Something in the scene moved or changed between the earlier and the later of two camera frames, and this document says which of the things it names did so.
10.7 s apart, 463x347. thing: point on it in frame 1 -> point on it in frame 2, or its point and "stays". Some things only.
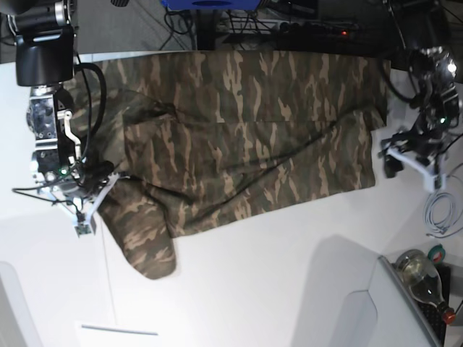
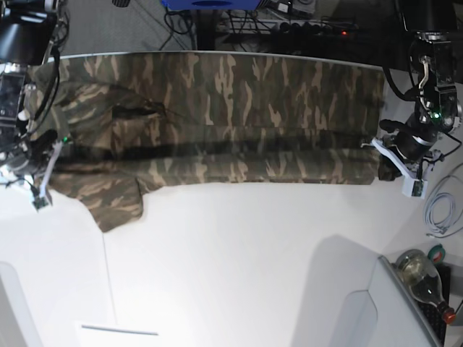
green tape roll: (436, 254) stays
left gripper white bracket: (84, 223) -> (43, 199)
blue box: (211, 4) stays
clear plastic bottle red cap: (424, 282) stays
